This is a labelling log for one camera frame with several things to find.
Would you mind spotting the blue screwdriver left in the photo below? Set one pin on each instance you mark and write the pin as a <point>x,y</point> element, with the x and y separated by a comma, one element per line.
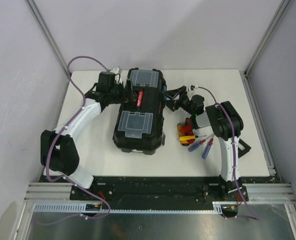
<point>198,143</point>

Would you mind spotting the blue screwdriver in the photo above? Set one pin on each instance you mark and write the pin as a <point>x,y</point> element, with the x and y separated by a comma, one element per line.
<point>208,147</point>
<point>198,143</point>

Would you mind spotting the blue screwdriver right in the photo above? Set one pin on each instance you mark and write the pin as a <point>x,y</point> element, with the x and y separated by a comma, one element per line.
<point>208,147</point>

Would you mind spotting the grey slotted cable duct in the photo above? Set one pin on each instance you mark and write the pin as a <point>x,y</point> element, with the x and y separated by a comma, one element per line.
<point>88,208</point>

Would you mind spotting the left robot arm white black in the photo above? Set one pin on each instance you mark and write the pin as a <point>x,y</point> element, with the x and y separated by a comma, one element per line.
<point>58,147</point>

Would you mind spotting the red handled pliers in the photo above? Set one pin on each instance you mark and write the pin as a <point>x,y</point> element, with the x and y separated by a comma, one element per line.
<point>190,125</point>

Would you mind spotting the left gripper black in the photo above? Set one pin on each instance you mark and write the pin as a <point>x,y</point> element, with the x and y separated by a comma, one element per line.
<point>130,94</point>

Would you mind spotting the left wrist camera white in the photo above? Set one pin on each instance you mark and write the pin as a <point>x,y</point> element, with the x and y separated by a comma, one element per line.
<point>117,71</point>

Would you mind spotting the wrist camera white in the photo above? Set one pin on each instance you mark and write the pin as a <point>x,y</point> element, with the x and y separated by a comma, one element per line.
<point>117,71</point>
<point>191,88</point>

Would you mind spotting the right aluminium frame post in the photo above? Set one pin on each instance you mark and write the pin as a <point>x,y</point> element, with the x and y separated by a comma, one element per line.
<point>276,19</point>

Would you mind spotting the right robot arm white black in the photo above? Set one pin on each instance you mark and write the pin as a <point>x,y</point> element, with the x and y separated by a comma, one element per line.
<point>226,125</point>

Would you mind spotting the black plastic toolbox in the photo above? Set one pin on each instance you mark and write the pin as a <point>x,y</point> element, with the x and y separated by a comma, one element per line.
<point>139,125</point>

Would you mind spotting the claw hammer black handle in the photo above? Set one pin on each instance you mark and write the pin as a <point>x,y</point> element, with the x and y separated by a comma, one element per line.
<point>243,148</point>

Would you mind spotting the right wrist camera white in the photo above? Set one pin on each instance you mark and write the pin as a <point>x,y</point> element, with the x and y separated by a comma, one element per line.
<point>191,88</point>

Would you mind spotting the left aluminium frame post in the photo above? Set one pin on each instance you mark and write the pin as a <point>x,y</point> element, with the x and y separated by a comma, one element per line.
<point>37,15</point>

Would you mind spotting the yellow utility knife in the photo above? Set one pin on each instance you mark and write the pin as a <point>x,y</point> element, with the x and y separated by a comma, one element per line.
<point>184,139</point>

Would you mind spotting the aluminium frame post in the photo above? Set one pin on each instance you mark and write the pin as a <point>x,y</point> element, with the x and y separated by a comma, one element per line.
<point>276,19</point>
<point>37,15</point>

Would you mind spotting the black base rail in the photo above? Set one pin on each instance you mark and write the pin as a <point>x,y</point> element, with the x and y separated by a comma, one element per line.
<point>158,193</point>

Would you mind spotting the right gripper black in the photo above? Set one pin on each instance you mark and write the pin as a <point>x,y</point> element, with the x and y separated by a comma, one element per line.
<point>172,94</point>

